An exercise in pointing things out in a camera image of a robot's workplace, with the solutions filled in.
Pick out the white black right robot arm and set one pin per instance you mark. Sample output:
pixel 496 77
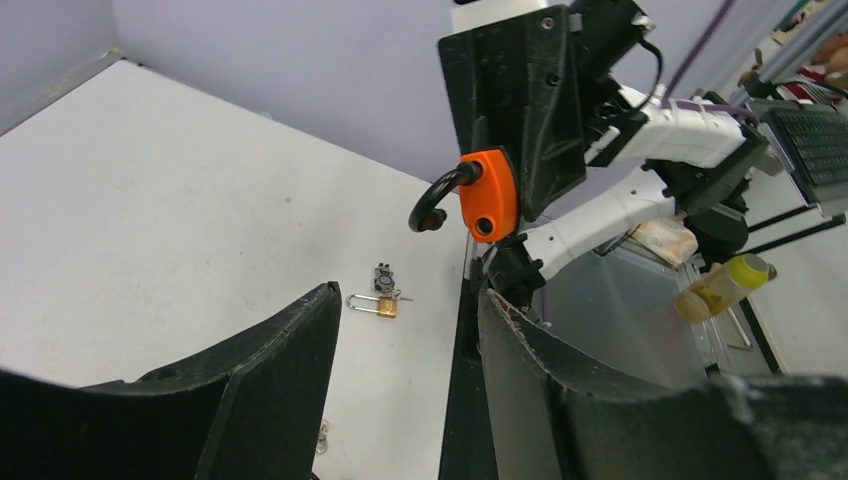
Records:
pixel 647 156

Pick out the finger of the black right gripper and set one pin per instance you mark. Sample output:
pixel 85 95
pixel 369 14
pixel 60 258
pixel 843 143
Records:
pixel 550 148

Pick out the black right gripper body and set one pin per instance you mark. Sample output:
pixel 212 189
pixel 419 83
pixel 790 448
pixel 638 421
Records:
pixel 486 78

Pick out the yellow capped bottle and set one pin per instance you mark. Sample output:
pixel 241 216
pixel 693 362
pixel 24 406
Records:
pixel 723 286

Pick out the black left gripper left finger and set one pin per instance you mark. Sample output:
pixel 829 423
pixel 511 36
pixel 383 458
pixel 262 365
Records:
pixel 248 407

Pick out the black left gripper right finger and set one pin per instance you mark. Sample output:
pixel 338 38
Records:
pixel 557 413

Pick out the aluminium rail frame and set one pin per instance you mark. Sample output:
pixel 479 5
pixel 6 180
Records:
pixel 818 28

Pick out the black keyboard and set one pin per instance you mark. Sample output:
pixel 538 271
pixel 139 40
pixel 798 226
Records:
pixel 812 144

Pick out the small brass padlock with keys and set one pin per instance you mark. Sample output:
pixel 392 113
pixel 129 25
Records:
pixel 386 296

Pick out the yellow padlock with keys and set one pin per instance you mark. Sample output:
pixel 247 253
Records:
pixel 322 440

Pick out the orange padlock with keys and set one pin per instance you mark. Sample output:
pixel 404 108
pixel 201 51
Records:
pixel 488 197

